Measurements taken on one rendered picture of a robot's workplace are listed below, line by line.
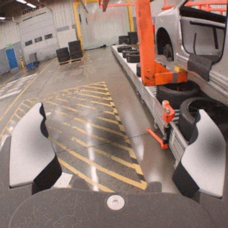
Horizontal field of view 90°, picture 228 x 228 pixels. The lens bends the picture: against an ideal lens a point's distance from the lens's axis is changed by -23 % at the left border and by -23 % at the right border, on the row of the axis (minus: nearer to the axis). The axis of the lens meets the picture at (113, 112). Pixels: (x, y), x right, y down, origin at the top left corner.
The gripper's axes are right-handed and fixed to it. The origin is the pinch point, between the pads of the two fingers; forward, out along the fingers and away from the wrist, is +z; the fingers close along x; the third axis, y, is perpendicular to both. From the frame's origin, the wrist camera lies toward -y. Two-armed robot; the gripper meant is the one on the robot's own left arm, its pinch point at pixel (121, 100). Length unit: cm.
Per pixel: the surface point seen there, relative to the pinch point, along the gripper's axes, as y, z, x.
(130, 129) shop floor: 123, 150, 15
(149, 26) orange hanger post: -13, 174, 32
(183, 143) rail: 78, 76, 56
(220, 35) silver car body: -24, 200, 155
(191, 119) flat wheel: 65, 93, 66
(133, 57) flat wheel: 75, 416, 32
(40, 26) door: -86, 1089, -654
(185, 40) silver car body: -2, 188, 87
